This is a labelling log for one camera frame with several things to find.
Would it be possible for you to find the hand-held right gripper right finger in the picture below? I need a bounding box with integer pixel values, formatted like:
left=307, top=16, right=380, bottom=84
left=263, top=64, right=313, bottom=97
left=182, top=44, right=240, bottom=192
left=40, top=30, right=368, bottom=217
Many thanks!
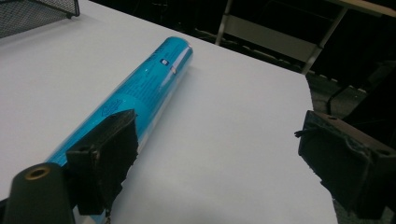
left=294, top=109, right=396, bottom=220

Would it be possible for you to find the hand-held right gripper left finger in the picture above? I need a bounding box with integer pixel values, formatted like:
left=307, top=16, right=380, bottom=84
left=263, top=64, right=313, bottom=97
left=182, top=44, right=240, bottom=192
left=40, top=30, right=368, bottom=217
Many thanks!
left=65, top=108, right=140, bottom=217

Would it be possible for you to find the blue cylindrical tube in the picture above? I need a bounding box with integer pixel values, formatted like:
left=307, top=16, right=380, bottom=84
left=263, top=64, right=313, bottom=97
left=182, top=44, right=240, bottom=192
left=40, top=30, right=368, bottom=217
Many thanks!
left=46, top=35, right=194, bottom=167

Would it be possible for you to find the black mesh metal basket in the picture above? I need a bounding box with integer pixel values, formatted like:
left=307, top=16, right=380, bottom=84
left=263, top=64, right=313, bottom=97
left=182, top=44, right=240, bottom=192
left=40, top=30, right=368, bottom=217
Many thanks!
left=0, top=0, right=80, bottom=39

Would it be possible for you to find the grey metal frame stand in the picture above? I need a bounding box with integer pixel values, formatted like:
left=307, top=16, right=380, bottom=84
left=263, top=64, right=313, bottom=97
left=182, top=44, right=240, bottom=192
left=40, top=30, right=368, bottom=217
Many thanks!
left=214, top=0, right=396, bottom=76

